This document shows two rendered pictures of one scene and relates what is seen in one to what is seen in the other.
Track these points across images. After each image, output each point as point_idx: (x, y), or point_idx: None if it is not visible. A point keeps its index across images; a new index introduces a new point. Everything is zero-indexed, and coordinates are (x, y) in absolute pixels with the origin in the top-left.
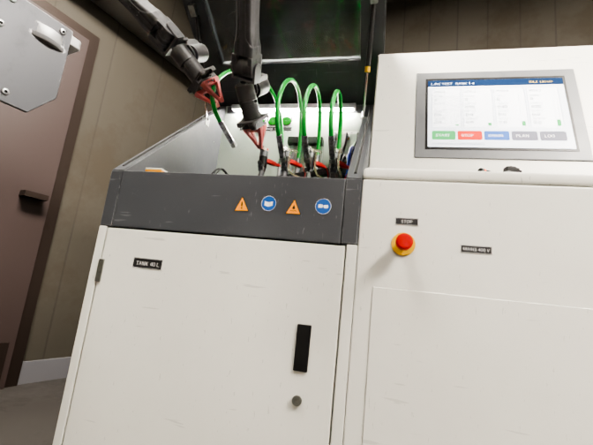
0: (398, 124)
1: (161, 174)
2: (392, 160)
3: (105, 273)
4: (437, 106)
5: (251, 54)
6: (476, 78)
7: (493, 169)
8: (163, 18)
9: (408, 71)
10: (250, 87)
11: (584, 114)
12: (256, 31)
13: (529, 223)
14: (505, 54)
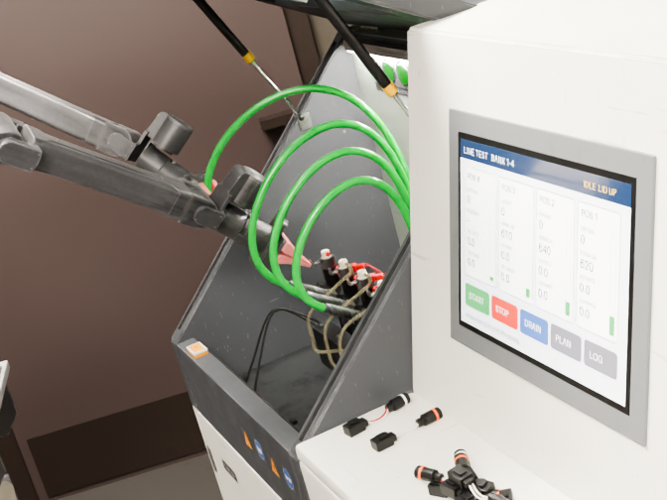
0: (434, 247)
1: (195, 365)
2: (431, 332)
3: (215, 463)
4: (470, 218)
5: (175, 217)
6: (516, 147)
7: (529, 406)
8: (103, 132)
9: (441, 98)
10: (220, 225)
11: (653, 312)
12: (156, 193)
13: None
14: (561, 70)
